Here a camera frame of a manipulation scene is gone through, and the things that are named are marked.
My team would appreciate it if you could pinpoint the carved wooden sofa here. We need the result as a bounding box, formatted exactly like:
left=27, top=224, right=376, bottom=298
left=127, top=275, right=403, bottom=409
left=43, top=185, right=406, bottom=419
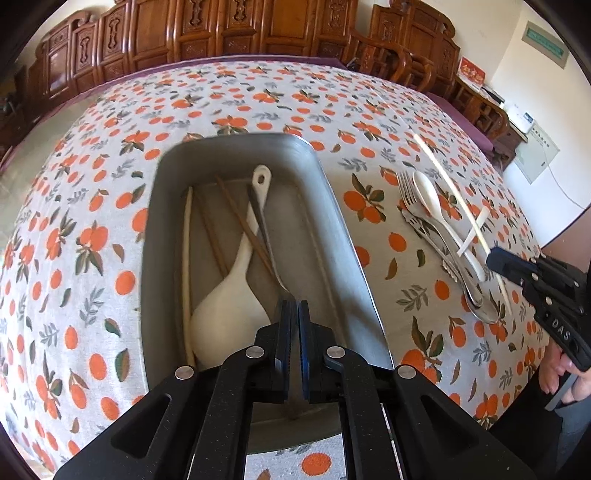
left=0, top=0, right=370, bottom=153

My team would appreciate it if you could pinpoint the white wall cable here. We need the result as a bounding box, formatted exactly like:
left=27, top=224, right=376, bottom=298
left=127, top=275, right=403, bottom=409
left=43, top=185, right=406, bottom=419
left=549, top=168, right=588, bottom=210

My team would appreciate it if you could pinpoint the carved wooden armchair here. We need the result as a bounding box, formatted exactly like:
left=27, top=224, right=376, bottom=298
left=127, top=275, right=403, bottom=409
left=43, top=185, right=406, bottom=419
left=351, top=0, right=462, bottom=99

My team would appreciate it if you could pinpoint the pile of cutlery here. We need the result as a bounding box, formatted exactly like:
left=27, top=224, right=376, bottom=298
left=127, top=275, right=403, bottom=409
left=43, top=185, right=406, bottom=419
left=413, top=134, right=512, bottom=315

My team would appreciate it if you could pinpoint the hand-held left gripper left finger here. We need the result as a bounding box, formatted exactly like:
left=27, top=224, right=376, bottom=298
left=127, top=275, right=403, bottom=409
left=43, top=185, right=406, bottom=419
left=54, top=298, right=298, bottom=480

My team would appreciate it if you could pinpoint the purple armchair cushion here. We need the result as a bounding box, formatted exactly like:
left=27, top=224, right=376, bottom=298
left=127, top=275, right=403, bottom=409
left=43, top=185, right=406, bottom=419
left=425, top=90, right=495, bottom=151

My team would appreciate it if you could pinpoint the large metal spoon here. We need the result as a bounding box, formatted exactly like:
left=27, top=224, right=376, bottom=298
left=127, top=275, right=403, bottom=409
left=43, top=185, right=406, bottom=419
left=429, top=217, right=502, bottom=324

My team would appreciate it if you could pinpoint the wooden side table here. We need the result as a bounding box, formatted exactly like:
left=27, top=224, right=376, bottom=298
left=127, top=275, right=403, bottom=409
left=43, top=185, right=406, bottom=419
left=450, top=76, right=511, bottom=140

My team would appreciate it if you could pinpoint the white desk phone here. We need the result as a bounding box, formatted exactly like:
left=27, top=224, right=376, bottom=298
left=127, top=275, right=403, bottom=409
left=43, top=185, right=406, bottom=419
left=503, top=102, right=536, bottom=134

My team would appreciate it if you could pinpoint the red box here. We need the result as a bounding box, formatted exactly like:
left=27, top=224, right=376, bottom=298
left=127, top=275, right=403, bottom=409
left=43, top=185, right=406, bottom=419
left=457, top=56, right=488, bottom=90

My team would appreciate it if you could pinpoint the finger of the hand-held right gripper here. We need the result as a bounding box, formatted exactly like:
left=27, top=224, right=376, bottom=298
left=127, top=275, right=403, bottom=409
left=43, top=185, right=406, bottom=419
left=486, top=247, right=544, bottom=288

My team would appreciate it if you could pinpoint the small white plastic spoon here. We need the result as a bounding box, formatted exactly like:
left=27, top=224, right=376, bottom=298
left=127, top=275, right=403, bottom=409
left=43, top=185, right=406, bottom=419
left=457, top=206, right=489, bottom=256

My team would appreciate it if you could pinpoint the white electrical panel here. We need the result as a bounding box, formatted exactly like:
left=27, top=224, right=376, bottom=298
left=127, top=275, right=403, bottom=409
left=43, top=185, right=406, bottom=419
left=515, top=121, right=559, bottom=185

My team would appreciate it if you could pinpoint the beige chopstick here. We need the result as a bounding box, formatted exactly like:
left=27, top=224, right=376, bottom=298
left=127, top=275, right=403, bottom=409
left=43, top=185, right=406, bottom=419
left=181, top=186, right=197, bottom=367

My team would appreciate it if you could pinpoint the brown chopstick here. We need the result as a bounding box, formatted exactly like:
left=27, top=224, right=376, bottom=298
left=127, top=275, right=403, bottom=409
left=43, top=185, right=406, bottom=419
left=216, top=176, right=278, bottom=283
left=196, top=194, right=230, bottom=277

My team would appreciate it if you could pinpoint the white ceramic spoon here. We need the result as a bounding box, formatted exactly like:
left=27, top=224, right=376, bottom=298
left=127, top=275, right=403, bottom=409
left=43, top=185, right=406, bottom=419
left=412, top=171, right=488, bottom=282

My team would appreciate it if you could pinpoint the green framed sign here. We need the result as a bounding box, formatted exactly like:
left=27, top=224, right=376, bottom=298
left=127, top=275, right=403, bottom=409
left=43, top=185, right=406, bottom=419
left=522, top=21, right=568, bottom=70

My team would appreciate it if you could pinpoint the orange fruit print tablecloth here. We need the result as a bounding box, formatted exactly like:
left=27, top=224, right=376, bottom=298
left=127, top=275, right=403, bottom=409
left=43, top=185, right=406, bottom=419
left=0, top=60, right=552, bottom=480

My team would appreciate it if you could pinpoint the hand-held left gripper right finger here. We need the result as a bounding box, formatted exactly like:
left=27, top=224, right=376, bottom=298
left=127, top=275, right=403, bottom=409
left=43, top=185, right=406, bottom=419
left=298, top=300, right=539, bottom=480

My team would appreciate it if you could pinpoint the grey metal tray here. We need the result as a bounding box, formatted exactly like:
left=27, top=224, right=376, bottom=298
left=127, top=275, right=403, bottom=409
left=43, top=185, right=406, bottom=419
left=139, top=133, right=395, bottom=455

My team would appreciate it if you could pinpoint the person's right hand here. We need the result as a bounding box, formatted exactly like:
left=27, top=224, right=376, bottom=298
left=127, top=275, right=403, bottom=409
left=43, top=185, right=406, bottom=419
left=539, top=348, right=591, bottom=403

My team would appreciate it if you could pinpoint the slim metal spoon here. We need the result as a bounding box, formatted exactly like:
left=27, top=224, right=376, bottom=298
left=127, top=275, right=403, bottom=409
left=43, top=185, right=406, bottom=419
left=247, top=186, right=296, bottom=305

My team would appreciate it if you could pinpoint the metal fork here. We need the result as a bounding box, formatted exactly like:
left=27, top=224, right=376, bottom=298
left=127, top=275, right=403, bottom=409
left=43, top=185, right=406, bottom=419
left=397, top=171, right=467, bottom=287

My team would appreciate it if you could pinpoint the white rice paddle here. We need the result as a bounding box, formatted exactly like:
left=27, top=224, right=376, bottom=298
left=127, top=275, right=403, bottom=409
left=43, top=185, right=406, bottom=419
left=189, top=165, right=273, bottom=370

